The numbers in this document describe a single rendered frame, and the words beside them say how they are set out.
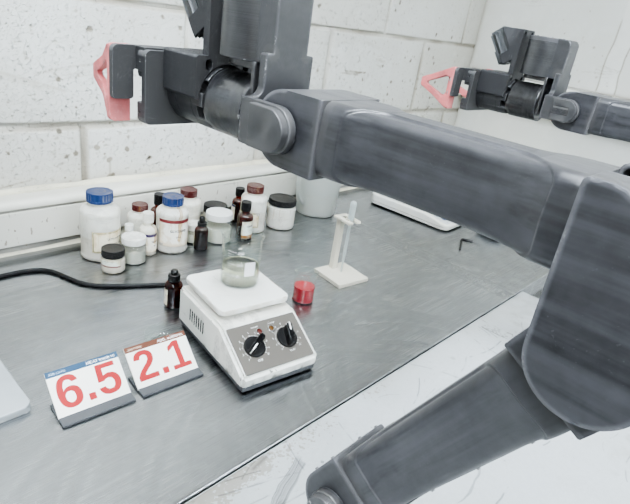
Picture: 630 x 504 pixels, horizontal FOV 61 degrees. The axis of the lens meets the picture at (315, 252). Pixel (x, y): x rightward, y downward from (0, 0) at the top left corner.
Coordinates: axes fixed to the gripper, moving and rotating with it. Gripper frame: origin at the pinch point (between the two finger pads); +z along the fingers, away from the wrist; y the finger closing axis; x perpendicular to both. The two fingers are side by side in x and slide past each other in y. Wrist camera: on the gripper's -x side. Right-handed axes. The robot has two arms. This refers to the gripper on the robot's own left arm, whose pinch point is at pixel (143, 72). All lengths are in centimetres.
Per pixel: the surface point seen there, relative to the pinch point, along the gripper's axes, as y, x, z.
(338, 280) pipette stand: -46, 39, 4
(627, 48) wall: -160, -12, -3
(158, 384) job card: -1.2, 39.9, -2.5
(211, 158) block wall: -46, 27, 48
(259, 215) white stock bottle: -47, 35, 31
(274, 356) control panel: -15.0, 36.6, -10.0
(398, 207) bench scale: -93, 38, 23
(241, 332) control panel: -12.5, 34.2, -5.4
